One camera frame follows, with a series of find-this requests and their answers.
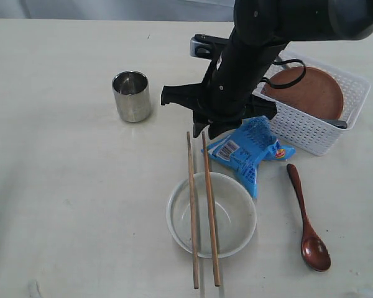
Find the blue snack packet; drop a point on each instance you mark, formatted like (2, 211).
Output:
(246, 147)

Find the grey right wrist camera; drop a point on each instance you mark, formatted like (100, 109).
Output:
(200, 50)

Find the wooden chopstick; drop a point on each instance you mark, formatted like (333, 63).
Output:
(194, 237)
(211, 215)

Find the brown wooden spoon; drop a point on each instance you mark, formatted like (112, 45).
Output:
(314, 251)

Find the pale green ceramic bowl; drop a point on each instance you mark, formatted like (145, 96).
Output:
(236, 217)

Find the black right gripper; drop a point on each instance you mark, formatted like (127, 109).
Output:
(224, 97)

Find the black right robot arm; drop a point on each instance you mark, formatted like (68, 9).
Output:
(262, 29)

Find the stainless steel cup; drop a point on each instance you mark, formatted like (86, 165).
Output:
(132, 97)

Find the brown wooden plate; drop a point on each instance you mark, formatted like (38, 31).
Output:
(317, 94)

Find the white backdrop curtain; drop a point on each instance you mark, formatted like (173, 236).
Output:
(194, 11)

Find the silver metal utensil handle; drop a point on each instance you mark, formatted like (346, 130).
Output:
(341, 124)

